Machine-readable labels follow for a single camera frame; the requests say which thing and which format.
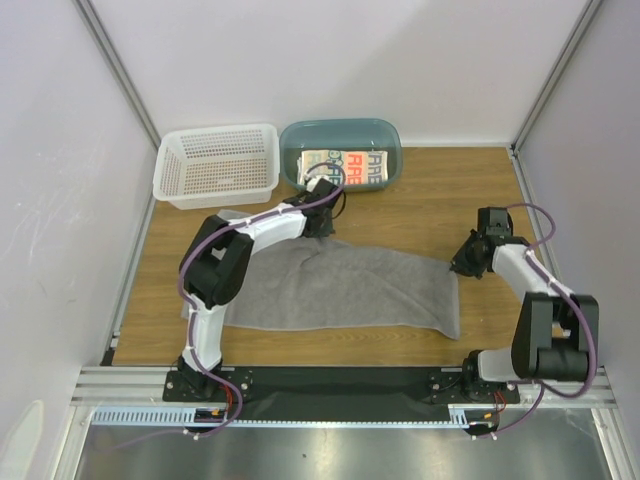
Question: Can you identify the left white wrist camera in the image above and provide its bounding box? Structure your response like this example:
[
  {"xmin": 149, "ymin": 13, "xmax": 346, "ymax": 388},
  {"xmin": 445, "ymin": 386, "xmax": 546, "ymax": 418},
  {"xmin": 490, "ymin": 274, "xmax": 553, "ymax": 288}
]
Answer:
[{"xmin": 302, "ymin": 175, "xmax": 324, "ymax": 193}]

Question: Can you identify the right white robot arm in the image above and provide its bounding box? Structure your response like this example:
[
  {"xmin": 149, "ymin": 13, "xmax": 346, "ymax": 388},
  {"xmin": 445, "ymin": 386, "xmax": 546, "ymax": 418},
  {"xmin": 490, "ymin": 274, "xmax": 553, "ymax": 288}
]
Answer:
[{"xmin": 450, "ymin": 203, "xmax": 599, "ymax": 402}]

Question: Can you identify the grey towel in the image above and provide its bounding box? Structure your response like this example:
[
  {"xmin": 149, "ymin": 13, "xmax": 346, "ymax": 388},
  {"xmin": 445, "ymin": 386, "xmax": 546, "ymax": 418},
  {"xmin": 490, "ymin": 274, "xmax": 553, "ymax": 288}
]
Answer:
[{"xmin": 180, "ymin": 209, "xmax": 462, "ymax": 342}]

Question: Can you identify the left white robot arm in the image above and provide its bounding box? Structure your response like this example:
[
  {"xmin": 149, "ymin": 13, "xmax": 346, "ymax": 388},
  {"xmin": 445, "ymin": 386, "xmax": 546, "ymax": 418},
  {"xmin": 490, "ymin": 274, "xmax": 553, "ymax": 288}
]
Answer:
[{"xmin": 177, "ymin": 177, "xmax": 344, "ymax": 400}]

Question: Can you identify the orange white lettered towel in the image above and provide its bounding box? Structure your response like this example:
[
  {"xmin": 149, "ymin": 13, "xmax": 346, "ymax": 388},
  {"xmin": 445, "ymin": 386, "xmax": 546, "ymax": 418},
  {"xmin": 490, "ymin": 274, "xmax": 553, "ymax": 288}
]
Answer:
[{"xmin": 296, "ymin": 149, "xmax": 389, "ymax": 187}]

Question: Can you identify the white plastic basket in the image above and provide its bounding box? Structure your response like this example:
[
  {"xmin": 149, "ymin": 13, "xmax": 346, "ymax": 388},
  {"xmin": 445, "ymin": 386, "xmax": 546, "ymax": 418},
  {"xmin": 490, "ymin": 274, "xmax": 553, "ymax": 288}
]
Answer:
[{"xmin": 152, "ymin": 123, "xmax": 280, "ymax": 210}]

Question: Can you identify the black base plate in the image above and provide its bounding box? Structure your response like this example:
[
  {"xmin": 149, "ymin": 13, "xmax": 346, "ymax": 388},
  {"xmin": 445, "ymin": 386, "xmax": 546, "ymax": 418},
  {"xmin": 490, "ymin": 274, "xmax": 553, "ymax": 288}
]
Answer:
[{"xmin": 162, "ymin": 364, "xmax": 521, "ymax": 424}]

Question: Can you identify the teal plastic tub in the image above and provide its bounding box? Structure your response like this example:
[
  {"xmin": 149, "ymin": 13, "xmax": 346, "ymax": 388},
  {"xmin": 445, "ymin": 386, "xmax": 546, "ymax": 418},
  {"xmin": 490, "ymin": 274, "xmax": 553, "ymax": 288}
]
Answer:
[{"xmin": 279, "ymin": 118, "xmax": 403, "ymax": 192}]

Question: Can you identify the aluminium frame rail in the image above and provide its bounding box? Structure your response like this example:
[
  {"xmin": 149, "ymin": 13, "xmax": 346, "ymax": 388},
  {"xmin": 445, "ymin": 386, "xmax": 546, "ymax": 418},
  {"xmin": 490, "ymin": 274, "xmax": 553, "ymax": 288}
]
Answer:
[{"xmin": 72, "ymin": 367, "xmax": 617, "ymax": 440}]

